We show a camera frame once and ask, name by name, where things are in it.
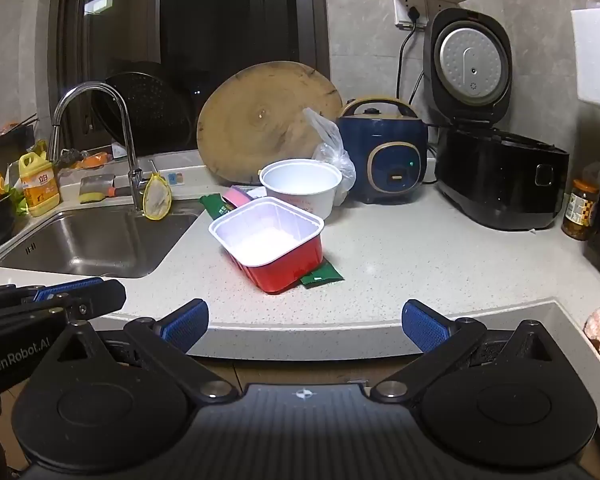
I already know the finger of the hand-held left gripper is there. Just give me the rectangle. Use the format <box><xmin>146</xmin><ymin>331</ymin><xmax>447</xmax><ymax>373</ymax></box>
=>
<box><xmin>0</xmin><ymin>277</ymin><xmax>105</xmax><ymax>311</ymax></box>
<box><xmin>22</xmin><ymin>280</ymin><xmax>127</xmax><ymax>323</ymax></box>

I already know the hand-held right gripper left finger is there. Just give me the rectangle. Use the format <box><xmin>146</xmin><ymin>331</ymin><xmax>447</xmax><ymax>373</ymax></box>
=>
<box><xmin>55</xmin><ymin>299</ymin><xmax>240</xmax><ymax>405</ymax></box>

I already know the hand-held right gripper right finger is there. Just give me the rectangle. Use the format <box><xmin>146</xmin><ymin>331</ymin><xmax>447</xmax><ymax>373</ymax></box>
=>
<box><xmin>369</xmin><ymin>299</ymin><xmax>557</xmax><ymax>405</ymax></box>

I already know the green snack packet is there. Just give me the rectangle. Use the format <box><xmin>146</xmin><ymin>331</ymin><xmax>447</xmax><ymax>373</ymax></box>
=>
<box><xmin>300</xmin><ymin>262</ymin><xmax>345</xmax><ymax>290</ymax></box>
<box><xmin>200</xmin><ymin>194</ymin><xmax>236</xmax><ymax>221</ymax></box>

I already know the white round plastic bowl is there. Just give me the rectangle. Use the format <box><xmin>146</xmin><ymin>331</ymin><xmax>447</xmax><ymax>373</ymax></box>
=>
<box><xmin>259</xmin><ymin>158</ymin><xmax>343</xmax><ymax>221</ymax></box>

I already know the stainless steel sink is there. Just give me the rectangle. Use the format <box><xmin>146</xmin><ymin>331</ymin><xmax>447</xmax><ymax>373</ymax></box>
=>
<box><xmin>0</xmin><ymin>208</ymin><xmax>203</xmax><ymax>279</ymax></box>

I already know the yellow detergent bottle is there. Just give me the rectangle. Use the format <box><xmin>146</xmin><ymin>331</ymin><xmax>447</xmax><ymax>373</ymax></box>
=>
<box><xmin>19</xmin><ymin>152</ymin><xmax>62</xmax><ymax>218</ymax></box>

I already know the steel cleaver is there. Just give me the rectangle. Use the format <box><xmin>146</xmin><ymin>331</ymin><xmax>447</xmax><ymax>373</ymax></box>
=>
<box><xmin>79</xmin><ymin>174</ymin><xmax>133</xmax><ymax>198</ymax></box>

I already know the red square plastic container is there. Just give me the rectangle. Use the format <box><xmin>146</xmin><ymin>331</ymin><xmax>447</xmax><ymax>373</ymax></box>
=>
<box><xmin>208</xmin><ymin>196</ymin><xmax>326</xmax><ymax>295</ymax></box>

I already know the yellow mesh scrubber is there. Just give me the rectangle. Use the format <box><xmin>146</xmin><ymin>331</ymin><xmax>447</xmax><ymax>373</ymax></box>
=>
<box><xmin>142</xmin><ymin>172</ymin><xmax>172</xmax><ymax>222</ymax></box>

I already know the orange cloth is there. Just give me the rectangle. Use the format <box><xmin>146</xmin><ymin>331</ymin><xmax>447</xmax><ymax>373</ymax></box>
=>
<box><xmin>75</xmin><ymin>151</ymin><xmax>115</xmax><ymax>169</ymax></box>

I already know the pink plastic wrapper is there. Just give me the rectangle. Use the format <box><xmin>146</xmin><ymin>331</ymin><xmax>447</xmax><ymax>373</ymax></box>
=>
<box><xmin>222</xmin><ymin>186</ymin><xmax>253</xmax><ymax>208</ymax></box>

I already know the chrome kitchen faucet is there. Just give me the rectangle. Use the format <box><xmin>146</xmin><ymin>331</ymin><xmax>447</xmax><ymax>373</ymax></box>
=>
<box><xmin>47</xmin><ymin>81</ymin><xmax>148</xmax><ymax>213</ymax></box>

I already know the black rice cooker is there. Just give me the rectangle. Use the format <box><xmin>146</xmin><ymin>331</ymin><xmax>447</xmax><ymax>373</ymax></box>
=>
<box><xmin>423</xmin><ymin>7</ymin><xmax>571</xmax><ymax>232</ymax></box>

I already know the glass pickle jar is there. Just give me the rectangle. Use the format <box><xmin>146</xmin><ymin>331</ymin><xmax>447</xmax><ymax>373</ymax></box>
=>
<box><xmin>561</xmin><ymin>178</ymin><xmax>600</xmax><ymax>241</ymax></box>

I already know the black wok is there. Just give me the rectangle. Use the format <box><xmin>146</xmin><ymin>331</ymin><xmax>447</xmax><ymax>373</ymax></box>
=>
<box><xmin>92</xmin><ymin>71</ymin><xmax>196</xmax><ymax>153</ymax></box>

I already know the blue rice cooker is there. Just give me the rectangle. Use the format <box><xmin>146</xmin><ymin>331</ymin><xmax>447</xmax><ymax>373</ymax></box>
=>
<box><xmin>336</xmin><ymin>97</ymin><xmax>428</xmax><ymax>206</ymax></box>

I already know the clear plastic bag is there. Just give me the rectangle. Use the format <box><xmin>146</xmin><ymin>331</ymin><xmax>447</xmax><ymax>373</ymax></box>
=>
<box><xmin>302</xmin><ymin>107</ymin><xmax>357</xmax><ymax>206</ymax></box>

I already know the round wooden cutting board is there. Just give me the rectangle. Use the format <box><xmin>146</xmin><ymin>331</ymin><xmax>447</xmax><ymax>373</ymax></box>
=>
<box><xmin>196</xmin><ymin>61</ymin><xmax>343</xmax><ymax>186</ymax></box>

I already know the dark window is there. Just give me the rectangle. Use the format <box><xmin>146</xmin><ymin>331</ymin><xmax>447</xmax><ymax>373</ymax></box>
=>
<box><xmin>47</xmin><ymin>0</ymin><xmax>331</xmax><ymax>153</ymax></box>

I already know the black wire rack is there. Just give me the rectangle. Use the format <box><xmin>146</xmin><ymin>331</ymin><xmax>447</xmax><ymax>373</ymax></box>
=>
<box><xmin>0</xmin><ymin>112</ymin><xmax>40</xmax><ymax>171</ymax></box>

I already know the black power cable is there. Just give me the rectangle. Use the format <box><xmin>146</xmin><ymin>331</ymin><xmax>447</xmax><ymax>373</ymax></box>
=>
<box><xmin>397</xmin><ymin>6</ymin><xmax>438</xmax><ymax>128</ymax></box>

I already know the white wall socket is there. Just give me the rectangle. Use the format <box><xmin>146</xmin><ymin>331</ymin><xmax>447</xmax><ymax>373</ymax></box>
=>
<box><xmin>393</xmin><ymin>0</ymin><xmax>477</xmax><ymax>30</ymax></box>

